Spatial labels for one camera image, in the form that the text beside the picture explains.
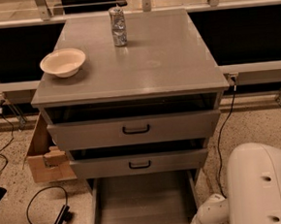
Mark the black left stand leg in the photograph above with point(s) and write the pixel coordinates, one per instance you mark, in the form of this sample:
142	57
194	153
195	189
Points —
64	215

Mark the black chair behind glass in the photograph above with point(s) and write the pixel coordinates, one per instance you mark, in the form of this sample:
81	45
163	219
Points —
71	7

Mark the grey top drawer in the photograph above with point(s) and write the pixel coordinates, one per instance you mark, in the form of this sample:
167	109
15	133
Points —
158	128

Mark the cardboard box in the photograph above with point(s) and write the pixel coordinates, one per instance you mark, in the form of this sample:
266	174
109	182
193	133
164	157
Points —
47	163

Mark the grey drawer cabinet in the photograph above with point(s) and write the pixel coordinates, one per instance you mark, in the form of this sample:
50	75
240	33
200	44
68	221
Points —
164	68

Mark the grey drawer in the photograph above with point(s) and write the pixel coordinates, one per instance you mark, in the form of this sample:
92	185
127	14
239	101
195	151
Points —
140	164
160	198
158	128

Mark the grey middle drawer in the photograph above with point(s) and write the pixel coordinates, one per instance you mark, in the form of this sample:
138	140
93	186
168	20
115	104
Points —
140	164

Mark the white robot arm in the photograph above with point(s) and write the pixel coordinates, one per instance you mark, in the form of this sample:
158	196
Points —
254	189

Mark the grey bottom drawer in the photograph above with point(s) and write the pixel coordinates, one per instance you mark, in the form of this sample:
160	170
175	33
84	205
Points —
160	198

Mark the white bowl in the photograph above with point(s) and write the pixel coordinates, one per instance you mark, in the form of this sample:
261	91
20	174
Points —
63	62

